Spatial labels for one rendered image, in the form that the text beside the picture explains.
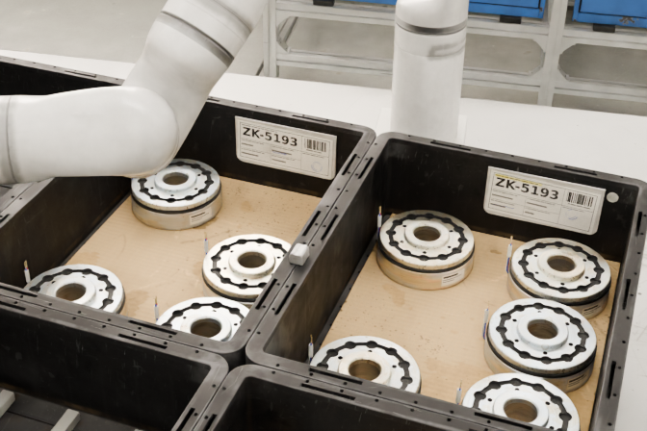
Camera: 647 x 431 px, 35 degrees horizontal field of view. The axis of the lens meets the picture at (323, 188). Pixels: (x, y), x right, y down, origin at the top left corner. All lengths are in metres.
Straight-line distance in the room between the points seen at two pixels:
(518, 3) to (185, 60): 2.22
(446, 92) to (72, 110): 0.65
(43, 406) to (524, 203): 0.54
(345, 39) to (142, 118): 2.77
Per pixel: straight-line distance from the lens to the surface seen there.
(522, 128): 1.64
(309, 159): 1.18
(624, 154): 1.62
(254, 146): 1.21
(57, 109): 0.80
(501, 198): 1.14
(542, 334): 1.02
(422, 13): 1.28
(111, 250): 1.14
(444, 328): 1.03
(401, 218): 1.12
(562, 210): 1.13
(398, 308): 1.05
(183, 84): 0.84
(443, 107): 1.34
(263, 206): 1.19
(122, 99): 0.79
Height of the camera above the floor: 1.51
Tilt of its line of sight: 34 degrees down
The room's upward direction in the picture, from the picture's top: 1 degrees clockwise
